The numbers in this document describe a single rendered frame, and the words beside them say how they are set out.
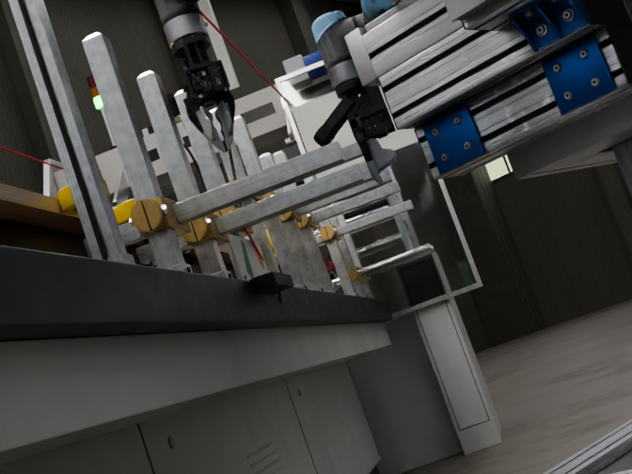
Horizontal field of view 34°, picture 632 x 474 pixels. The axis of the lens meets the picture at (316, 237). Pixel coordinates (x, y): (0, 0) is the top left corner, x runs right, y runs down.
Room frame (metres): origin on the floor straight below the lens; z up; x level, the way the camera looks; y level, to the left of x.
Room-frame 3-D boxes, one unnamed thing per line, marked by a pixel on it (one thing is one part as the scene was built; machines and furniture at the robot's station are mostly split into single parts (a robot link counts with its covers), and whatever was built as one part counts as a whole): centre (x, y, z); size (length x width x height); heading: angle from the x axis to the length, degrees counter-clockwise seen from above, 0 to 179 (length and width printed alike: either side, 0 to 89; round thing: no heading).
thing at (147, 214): (1.61, 0.22, 0.81); 0.14 x 0.06 x 0.05; 172
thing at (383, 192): (3.09, -0.10, 0.94); 0.37 x 0.03 x 0.03; 82
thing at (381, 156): (2.06, -0.18, 0.86); 0.06 x 0.03 x 0.09; 82
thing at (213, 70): (1.85, 0.10, 1.09); 0.09 x 0.08 x 0.12; 12
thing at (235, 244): (2.05, 0.14, 0.75); 0.26 x 0.01 x 0.10; 172
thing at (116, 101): (1.58, 0.22, 0.88); 0.04 x 0.04 x 0.48; 82
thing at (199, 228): (1.85, 0.19, 0.81); 0.14 x 0.06 x 0.05; 172
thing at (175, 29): (1.86, 0.10, 1.17); 0.08 x 0.08 x 0.05
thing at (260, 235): (2.33, 0.12, 0.91); 0.04 x 0.04 x 0.48; 82
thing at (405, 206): (3.60, -0.10, 0.95); 0.50 x 0.04 x 0.04; 82
